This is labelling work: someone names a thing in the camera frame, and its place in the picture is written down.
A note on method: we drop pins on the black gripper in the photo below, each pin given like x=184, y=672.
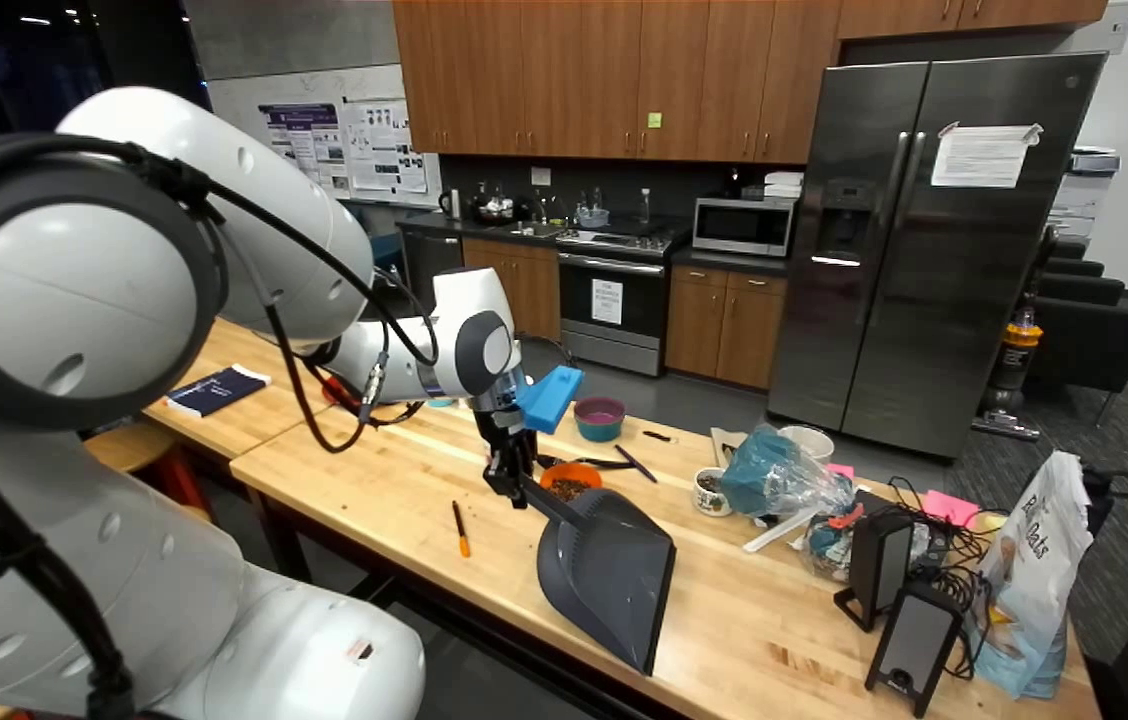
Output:
x=509, y=459

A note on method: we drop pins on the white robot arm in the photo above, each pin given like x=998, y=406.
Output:
x=126, y=239

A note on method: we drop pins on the orange bowl with grains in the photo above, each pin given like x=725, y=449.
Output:
x=571, y=477

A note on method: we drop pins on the orange tipped pen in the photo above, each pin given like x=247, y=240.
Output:
x=462, y=528

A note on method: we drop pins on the purple teal bowl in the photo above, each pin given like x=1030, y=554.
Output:
x=598, y=418

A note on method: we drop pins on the teal plastic bag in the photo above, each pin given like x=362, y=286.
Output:
x=766, y=473

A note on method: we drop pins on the dark notebook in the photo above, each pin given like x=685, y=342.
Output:
x=216, y=389

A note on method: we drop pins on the silver microwave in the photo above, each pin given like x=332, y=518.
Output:
x=746, y=227

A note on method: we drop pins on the black speaker rear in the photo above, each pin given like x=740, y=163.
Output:
x=877, y=567

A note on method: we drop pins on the black speaker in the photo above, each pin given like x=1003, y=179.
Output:
x=877, y=567
x=914, y=645

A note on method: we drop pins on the black speaker front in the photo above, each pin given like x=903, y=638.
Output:
x=914, y=645

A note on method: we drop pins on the yellow vacuum cleaner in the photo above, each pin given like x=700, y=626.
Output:
x=1005, y=389

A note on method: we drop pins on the stainless steel refrigerator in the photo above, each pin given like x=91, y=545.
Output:
x=899, y=291

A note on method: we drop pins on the paper on refrigerator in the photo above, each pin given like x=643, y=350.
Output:
x=980, y=152

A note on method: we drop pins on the blue wrist camera box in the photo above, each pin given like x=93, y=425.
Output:
x=551, y=397

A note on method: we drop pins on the wooden wall cabinets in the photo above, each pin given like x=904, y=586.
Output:
x=722, y=83

